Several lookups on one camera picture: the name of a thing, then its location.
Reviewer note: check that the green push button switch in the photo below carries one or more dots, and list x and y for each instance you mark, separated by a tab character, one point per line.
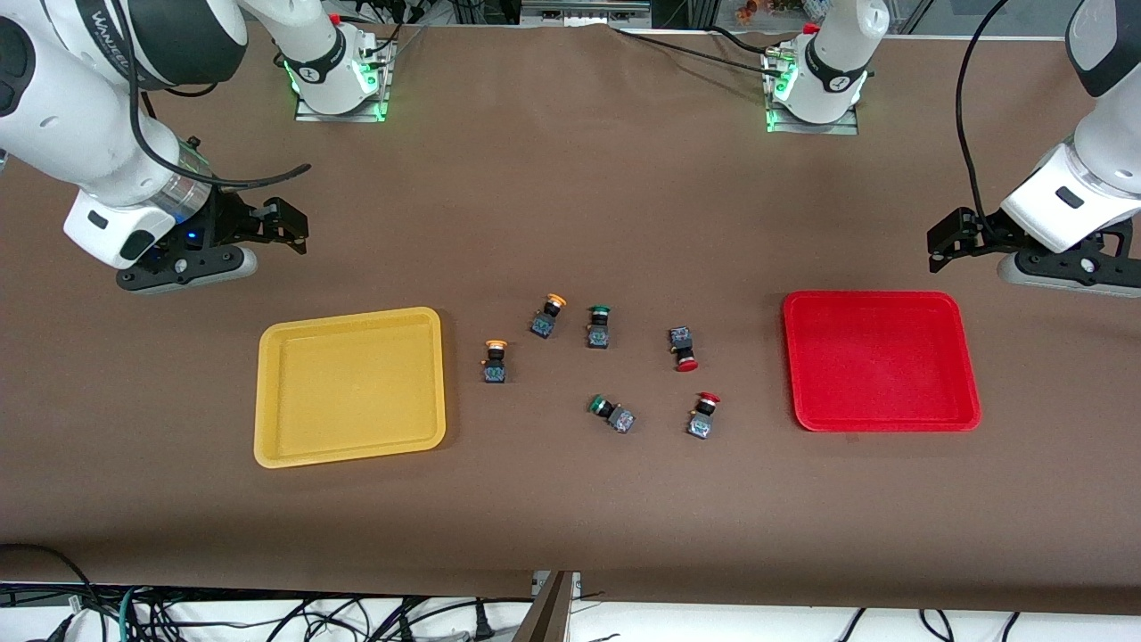
597	330
615	415

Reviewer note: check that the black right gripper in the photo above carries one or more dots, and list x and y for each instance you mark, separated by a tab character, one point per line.
227	223

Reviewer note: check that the yellow push button switch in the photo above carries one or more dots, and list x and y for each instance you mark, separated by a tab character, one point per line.
545	319
495	364

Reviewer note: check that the red push button switch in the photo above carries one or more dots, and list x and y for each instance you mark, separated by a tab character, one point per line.
702	417
683	348

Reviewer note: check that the yellow plastic tray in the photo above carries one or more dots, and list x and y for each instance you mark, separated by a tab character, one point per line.
352	388

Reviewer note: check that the red plastic tray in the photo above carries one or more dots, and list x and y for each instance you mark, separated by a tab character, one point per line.
878	361

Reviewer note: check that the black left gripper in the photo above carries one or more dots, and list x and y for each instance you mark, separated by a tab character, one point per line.
988	231

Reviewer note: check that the black power plug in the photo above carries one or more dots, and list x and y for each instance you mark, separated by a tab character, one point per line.
482	622

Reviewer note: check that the brown table cover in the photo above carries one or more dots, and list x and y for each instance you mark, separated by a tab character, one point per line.
570	499

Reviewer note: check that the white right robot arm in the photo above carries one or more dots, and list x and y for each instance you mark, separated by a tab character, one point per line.
62	98

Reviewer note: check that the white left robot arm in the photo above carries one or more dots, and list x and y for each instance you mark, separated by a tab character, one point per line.
1083	192

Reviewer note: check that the brown table leg post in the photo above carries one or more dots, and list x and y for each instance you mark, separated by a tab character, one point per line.
545	611

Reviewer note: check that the aluminium frame profile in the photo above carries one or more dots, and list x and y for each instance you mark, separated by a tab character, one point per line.
584	11

